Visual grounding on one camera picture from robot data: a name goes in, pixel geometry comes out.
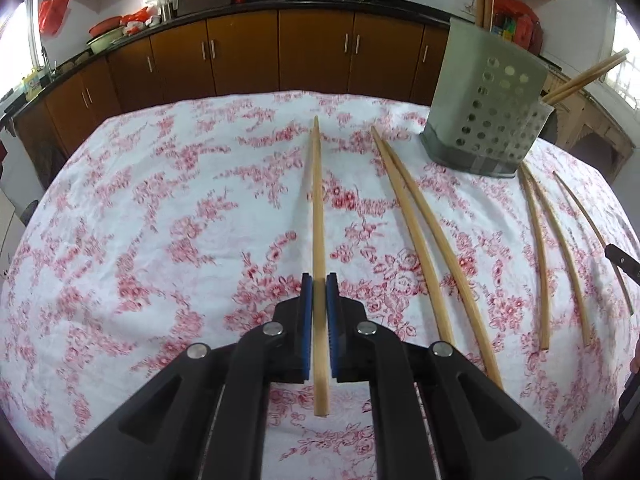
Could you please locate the floral white red tablecloth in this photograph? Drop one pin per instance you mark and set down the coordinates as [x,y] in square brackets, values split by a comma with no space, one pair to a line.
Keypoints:
[191,221]

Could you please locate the green basin red lid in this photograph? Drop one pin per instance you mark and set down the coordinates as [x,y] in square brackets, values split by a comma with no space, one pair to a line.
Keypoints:
[103,34]

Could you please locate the brown kitchen cabinet row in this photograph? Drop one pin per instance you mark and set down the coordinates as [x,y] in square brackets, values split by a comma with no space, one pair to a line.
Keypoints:
[324,51]

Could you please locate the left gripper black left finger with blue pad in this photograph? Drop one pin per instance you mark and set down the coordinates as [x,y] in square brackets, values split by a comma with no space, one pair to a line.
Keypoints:
[203,416]

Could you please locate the white kettle on counter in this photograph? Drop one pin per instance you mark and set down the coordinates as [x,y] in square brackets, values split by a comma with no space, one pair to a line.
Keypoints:
[167,9]

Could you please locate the red plastic bag on wall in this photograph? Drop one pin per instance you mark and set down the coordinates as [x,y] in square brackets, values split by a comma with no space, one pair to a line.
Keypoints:
[51,15]

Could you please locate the red bags right counter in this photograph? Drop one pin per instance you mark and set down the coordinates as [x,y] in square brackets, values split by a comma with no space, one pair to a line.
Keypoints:
[516,22]

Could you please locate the wooden side cabinet right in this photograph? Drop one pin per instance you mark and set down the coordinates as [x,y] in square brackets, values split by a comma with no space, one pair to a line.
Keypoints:
[582,127]

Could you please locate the yellow bottle by sink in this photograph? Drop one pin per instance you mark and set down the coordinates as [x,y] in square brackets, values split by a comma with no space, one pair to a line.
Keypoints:
[32,85]

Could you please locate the grey perforated utensil holder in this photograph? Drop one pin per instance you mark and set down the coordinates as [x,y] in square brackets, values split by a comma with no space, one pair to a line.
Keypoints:
[486,112]

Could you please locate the chopstick leaning in holder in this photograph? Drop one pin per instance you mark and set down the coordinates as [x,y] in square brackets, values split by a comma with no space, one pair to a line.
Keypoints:
[590,72]

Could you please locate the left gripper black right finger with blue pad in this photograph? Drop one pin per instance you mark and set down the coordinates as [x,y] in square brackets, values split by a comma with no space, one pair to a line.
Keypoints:
[435,414]

